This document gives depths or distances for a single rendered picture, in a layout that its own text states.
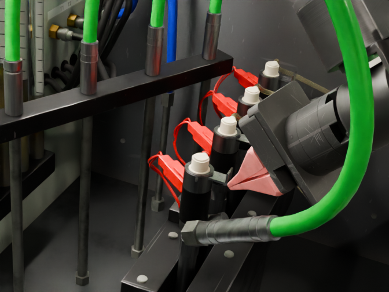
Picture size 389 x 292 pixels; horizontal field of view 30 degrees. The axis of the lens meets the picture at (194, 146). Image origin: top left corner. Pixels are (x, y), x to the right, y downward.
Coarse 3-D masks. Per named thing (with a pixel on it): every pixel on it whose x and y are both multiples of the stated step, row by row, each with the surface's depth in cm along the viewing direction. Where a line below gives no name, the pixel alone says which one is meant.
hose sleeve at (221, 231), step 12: (264, 216) 52; (276, 216) 52; (204, 228) 56; (216, 228) 55; (228, 228) 54; (240, 228) 53; (252, 228) 52; (264, 228) 51; (204, 240) 56; (216, 240) 55; (228, 240) 54; (240, 240) 53; (252, 240) 52; (264, 240) 52
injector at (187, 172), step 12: (192, 180) 67; (204, 180) 67; (192, 192) 67; (204, 192) 67; (180, 204) 70; (192, 204) 68; (204, 204) 68; (180, 216) 70; (192, 216) 69; (204, 216) 69; (216, 216) 69; (180, 228) 70; (180, 240) 72; (180, 252) 72; (192, 252) 71; (180, 264) 73; (192, 264) 72; (180, 276) 73; (192, 276) 73; (180, 288) 74
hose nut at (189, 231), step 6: (186, 222) 58; (192, 222) 58; (198, 222) 57; (186, 228) 58; (192, 228) 57; (186, 234) 57; (192, 234) 57; (186, 240) 58; (192, 240) 57; (198, 240) 57
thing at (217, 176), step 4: (216, 172) 68; (212, 176) 67; (216, 176) 67; (220, 176) 67; (224, 176) 67; (212, 180) 67; (216, 180) 67; (220, 180) 67; (224, 180) 67; (224, 184) 66
